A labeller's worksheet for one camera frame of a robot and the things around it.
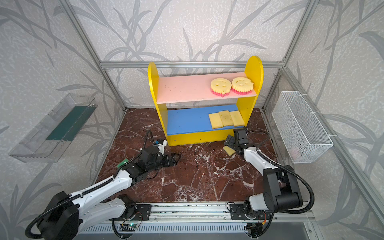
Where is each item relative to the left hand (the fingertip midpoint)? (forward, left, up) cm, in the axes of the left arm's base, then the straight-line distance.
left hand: (177, 152), depth 82 cm
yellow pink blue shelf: (+31, -14, +3) cm, 34 cm away
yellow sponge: (+23, -29, +3) cm, 37 cm away
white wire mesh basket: (-5, -55, +24) cm, 60 cm away
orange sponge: (+21, -22, +3) cm, 30 cm away
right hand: (+13, -33, -4) cm, 36 cm away
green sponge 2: (0, +36, -14) cm, 38 cm away
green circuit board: (-33, +22, -13) cm, 42 cm away
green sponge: (+7, -31, -11) cm, 34 cm away
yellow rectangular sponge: (+23, -35, +3) cm, 42 cm away
